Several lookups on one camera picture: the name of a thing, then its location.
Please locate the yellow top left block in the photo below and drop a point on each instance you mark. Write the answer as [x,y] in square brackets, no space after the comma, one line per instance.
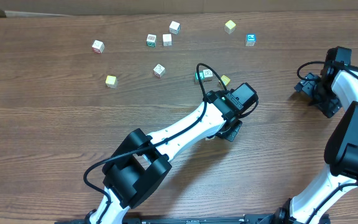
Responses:
[111,81]

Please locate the green L wooden block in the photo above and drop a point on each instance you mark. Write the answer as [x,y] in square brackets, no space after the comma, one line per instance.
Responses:
[199,77]

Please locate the yellow top far block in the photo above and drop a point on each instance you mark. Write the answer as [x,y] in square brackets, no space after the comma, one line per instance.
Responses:
[229,27]

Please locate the red C wooden block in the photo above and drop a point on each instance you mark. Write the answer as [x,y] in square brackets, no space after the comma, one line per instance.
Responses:
[159,70]

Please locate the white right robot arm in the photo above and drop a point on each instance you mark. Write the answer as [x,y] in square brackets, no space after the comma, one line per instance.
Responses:
[335,88]

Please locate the plain I wooden block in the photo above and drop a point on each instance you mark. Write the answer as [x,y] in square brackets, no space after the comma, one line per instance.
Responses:
[208,75]

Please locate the yellow top duck block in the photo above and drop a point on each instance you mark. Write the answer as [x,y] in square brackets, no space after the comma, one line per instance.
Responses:
[224,81]

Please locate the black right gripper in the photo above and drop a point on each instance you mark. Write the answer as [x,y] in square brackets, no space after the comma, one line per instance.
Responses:
[307,85]

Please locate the brown cardboard backdrop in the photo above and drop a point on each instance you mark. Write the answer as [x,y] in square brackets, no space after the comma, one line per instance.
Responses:
[33,8]

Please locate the blue top turtle block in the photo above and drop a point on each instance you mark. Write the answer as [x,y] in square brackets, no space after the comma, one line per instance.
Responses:
[250,40]

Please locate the green B wooden block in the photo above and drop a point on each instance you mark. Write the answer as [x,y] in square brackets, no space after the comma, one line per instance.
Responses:
[151,40]

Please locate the ice cream wooden block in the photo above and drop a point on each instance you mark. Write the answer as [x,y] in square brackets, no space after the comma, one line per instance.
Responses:
[167,40]

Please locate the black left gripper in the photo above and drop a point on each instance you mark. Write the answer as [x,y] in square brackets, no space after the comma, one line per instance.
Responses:
[229,132]

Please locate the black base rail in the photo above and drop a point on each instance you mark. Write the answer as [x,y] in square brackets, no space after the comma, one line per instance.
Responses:
[246,219]

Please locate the dark green J wooden block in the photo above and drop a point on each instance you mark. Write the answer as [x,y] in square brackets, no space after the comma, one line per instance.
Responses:
[174,27]

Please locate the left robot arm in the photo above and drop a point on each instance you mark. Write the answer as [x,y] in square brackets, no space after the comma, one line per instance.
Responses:
[142,161]

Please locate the red U wooden block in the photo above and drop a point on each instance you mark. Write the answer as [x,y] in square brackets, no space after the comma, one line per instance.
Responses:
[98,46]

